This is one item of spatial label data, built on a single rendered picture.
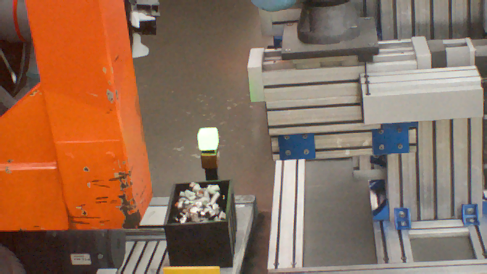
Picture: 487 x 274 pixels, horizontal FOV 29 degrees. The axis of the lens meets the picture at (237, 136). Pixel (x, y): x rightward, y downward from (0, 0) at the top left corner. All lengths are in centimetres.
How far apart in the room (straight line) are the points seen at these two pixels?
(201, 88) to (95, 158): 230
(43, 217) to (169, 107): 205
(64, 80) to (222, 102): 218
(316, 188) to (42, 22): 120
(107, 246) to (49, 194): 34
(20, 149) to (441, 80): 95
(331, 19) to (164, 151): 166
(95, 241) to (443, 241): 91
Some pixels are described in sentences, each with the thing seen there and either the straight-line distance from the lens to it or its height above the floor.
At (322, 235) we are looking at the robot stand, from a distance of 265.
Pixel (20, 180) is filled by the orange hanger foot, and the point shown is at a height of 65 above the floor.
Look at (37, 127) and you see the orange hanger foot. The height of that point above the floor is 77.
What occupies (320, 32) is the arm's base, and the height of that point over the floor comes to 85.
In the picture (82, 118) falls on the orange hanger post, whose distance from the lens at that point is 205.
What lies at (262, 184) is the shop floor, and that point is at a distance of 341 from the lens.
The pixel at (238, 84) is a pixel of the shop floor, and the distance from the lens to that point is 434.
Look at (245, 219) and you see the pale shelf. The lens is 226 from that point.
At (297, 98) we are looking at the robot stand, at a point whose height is 69.
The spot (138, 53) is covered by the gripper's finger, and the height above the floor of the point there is 77.
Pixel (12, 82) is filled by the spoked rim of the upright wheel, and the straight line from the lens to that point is 284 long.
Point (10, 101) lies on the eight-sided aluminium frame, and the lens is 258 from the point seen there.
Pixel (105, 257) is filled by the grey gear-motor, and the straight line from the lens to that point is 245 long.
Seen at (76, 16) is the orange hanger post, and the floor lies 101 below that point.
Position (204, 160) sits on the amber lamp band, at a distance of 224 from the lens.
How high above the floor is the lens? 154
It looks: 24 degrees down
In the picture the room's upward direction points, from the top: 6 degrees counter-clockwise
